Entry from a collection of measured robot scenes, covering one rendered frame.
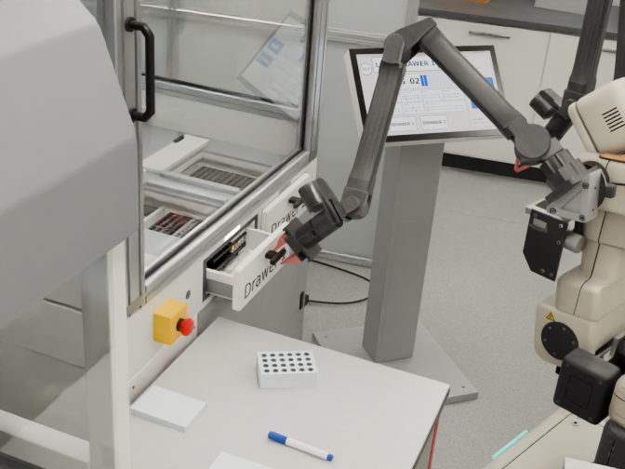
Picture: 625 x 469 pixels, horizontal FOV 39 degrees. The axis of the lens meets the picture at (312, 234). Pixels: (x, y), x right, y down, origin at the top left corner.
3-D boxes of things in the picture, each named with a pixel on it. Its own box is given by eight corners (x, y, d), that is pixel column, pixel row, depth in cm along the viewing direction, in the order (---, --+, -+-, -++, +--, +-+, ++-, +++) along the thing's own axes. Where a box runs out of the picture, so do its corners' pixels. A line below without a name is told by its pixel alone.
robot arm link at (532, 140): (422, 1, 201) (426, 16, 211) (378, 42, 203) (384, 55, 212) (559, 140, 191) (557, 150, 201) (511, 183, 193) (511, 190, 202)
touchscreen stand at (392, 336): (476, 398, 317) (529, 131, 271) (362, 419, 302) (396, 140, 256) (416, 324, 359) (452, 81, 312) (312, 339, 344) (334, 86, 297)
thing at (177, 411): (206, 408, 182) (206, 402, 182) (185, 433, 175) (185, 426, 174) (153, 391, 186) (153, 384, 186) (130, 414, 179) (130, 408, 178)
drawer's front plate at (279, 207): (308, 207, 258) (311, 173, 253) (266, 248, 234) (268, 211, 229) (302, 207, 259) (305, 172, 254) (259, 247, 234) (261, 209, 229)
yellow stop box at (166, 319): (190, 330, 193) (190, 302, 190) (173, 347, 187) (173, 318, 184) (169, 325, 195) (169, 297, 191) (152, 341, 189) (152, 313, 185)
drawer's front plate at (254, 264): (288, 260, 229) (291, 221, 224) (238, 312, 205) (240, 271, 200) (283, 258, 230) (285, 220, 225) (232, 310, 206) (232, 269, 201)
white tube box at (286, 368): (311, 364, 199) (312, 350, 197) (316, 386, 192) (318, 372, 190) (256, 366, 197) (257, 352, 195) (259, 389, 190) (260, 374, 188)
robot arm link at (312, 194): (361, 206, 200) (367, 210, 209) (338, 162, 202) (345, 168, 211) (315, 232, 202) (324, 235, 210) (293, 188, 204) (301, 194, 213)
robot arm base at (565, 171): (575, 182, 187) (602, 169, 195) (552, 152, 189) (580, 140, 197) (546, 205, 194) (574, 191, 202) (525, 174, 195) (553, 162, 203)
